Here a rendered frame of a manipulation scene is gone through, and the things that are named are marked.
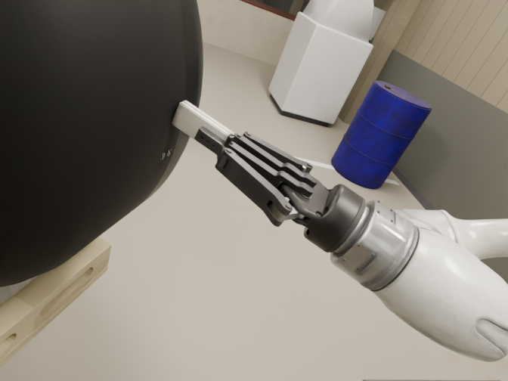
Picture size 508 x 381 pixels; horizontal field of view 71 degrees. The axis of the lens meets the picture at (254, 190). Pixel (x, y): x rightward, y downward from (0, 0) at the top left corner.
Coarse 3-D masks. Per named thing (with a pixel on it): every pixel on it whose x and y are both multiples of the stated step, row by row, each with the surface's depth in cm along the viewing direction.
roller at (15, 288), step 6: (36, 276) 54; (24, 282) 52; (30, 282) 53; (0, 288) 48; (6, 288) 49; (12, 288) 50; (18, 288) 51; (0, 294) 48; (6, 294) 49; (12, 294) 50; (0, 300) 48; (6, 300) 50
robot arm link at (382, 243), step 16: (368, 208) 40; (384, 208) 39; (368, 224) 36; (384, 224) 37; (400, 224) 37; (352, 240) 38; (368, 240) 36; (384, 240) 36; (400, 240) 36; (416, 240) 37; (336, 256) 39; (352, 256) 37; (368, 256) 36; (384, 256) 36; (400, 256) 36; (352, 272) 38; (368, 272) 37; (384, 272) 36; (368, 288) 39
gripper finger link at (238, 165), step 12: (228, 156) 37; (216, 168) 38; (228, 168) 38; (240, 168) 37; (252, 168) 38; (240, 180) 37; (252, 180) 36; (264, 180) 37; (252, 192) 37; (264, 192) 36; (276, 192) 36; (264, 204) 37; (276, 204) 36; (288, 204) 35
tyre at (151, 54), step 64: (0, 0) 23; (64, 0) 25; (128, 0) 30; (192, 0) 41; (0, 64) 24; (64, 64) 26; (128, 64) 31; (192, 64) 42; (0, 128) 27; (64, 128) 28; (128, 128) 33; (0, 192) 30; (64, 192) 31; (128, 192) 40; (0, 256) 34; (64, 256) 39
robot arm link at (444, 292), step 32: (416, 256) 36; (448, 256) 36; (384, 288) 37; (416, 288) 36; (448, 288) 35; (480, 288) 35; (416, 320) 37; (448, 320) 35; (480, 320) 35; (480, 352) 36
